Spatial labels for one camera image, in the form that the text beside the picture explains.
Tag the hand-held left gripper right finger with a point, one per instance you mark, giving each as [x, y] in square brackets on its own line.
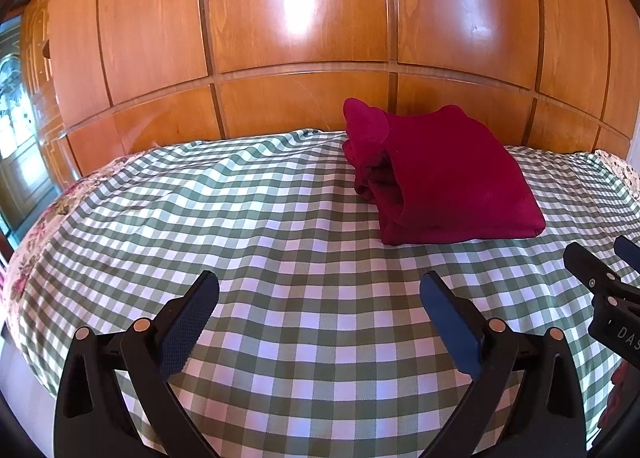
[452, 320]

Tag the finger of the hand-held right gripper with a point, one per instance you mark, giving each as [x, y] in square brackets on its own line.
[630, 248]
[592, 270]

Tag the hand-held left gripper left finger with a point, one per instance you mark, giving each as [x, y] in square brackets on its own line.
[187, 323]

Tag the maroon fleece garment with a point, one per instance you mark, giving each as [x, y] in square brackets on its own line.
[440, 178]

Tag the person's reddish clothing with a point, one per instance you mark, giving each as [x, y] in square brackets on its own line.
[616, 393]

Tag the green white checkered bedsheet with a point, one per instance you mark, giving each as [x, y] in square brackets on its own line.
[280, 248]

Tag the floral bedspread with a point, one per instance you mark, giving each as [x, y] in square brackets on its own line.
[40, 238]

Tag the wooden door with glass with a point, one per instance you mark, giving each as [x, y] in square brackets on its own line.
[22, 138]

